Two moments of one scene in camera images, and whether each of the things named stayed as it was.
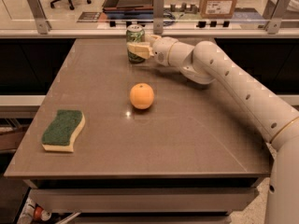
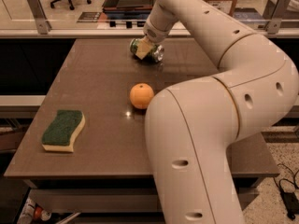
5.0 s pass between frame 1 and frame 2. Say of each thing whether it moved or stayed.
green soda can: moved
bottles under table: stayed
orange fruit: stayed
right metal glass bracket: stayed
